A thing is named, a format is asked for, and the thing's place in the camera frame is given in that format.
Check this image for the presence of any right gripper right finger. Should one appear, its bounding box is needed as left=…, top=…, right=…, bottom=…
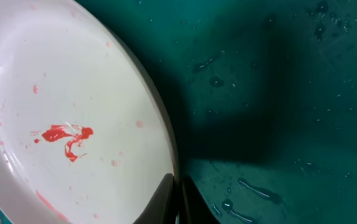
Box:
left=180, top=175, right=219, bottom=224

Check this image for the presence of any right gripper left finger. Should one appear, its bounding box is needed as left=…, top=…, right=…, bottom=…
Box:
left=134, top=174, right=175, bottom=224

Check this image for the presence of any white plate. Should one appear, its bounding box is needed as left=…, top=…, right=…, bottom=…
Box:
left=0, top=0, right=175, bottom=223

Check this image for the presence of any teal plastic serving tray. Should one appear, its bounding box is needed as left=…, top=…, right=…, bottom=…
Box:
left=0, top=0, right=357, bottom=224

